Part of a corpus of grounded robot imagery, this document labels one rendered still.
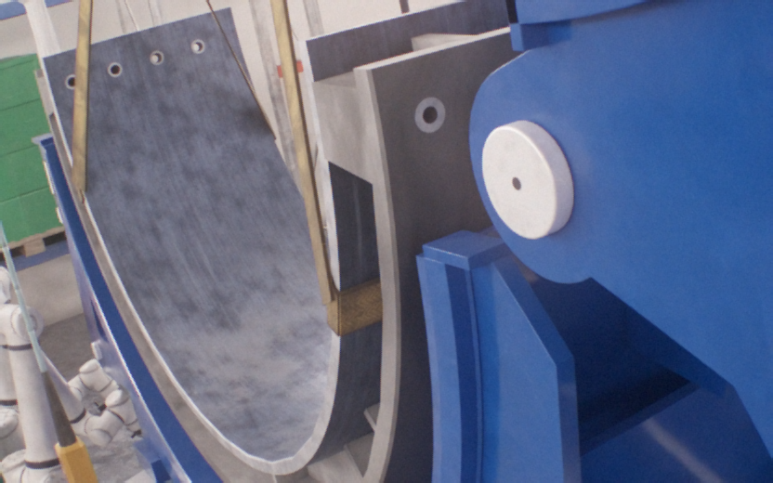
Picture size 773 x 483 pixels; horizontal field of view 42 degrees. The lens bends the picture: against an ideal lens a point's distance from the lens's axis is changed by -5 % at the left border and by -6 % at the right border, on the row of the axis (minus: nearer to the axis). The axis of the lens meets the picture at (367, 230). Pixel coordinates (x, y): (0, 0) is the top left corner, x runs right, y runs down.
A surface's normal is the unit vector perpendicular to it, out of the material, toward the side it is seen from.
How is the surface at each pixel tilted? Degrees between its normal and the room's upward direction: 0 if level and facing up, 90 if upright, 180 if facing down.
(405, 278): 107
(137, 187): 65
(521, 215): 90
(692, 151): 90
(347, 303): 115
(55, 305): 90
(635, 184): 90
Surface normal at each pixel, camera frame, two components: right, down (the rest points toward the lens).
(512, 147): -0.85, 0.31
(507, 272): 0.24, -0.50
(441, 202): 0.50, 0.32
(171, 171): 0.34, -0.27
